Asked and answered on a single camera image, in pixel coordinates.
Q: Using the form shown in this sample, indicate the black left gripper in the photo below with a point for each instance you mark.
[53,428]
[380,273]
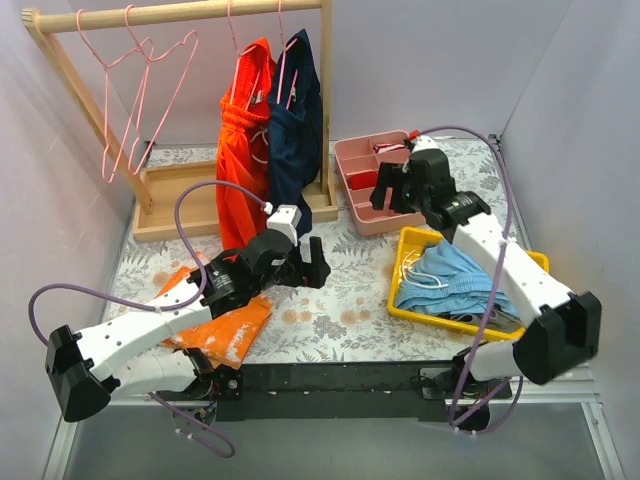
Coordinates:
[304,270]

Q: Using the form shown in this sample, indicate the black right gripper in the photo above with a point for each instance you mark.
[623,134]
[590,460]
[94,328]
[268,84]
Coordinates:
[400,185]

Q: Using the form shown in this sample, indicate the light blue shorts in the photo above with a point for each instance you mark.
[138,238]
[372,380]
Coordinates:
[443,279]

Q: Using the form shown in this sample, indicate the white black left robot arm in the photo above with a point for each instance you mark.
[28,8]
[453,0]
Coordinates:
[90,367]

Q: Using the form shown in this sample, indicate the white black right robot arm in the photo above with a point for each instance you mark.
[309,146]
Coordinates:
[562,328]

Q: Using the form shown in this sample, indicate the navy blue hanging shorts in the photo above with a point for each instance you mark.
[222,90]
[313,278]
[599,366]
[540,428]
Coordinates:
[295,135]

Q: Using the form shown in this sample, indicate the orange hanging shorts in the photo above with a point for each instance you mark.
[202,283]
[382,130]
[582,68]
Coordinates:
[243,151]

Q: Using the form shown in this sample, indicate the grey shorts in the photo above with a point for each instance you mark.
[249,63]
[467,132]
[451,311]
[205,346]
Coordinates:
[498,320]

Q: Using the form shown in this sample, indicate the pink hanger with navy shorts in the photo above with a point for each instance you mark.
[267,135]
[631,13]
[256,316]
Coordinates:
[285,48]

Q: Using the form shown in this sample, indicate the pink hanger with orange shorts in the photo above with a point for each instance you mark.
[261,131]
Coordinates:
[240,53]

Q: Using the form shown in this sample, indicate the red white cloth in organizer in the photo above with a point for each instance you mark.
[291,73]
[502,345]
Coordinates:
[387,147]

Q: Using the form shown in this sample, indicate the pink divided organizer box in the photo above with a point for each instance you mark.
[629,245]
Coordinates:
[356,155]

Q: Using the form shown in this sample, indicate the floral table mat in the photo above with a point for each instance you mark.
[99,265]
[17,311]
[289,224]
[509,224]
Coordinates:
[348,319]

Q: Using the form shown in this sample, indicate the yellow plastic tray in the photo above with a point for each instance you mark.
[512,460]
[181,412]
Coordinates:
[412,243]

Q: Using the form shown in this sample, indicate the orange white folded cloth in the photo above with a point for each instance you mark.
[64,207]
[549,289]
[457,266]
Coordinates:
[226,340]

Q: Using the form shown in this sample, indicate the wooden clothes rack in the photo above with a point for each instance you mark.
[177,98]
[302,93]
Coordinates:
[157,189]

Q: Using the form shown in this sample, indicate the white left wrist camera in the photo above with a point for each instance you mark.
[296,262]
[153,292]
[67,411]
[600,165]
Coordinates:
[285,220]

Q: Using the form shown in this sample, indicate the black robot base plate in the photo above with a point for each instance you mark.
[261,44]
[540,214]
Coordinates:
[420,390]

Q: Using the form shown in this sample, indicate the aluminium frame rail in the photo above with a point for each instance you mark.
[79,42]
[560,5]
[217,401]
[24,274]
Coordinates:
[557,431]

